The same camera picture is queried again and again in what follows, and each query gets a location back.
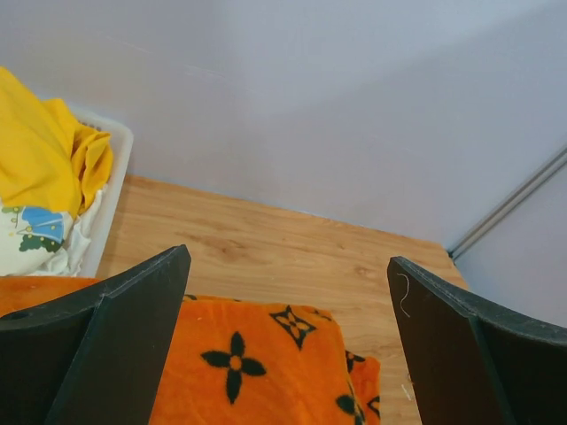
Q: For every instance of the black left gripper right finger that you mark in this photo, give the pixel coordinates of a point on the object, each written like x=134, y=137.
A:
x=472, y=361

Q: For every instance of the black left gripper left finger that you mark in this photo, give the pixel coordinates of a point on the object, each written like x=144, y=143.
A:
x=96, y=355

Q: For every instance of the right aluminium frame post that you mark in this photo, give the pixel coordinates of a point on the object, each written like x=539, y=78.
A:
x=509, y=204

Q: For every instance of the white cartoon print cloth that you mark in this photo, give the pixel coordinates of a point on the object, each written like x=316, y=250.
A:
x=35, y=241

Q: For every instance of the yellow cloth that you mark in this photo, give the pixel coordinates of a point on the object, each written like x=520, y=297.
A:
x=49, y=159

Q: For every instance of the orange patterned pillowcase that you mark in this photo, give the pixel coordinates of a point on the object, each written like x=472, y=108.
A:
x=236, y=362

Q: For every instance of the white plastic laundry basket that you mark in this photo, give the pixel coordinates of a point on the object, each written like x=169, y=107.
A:
x=121, y=141

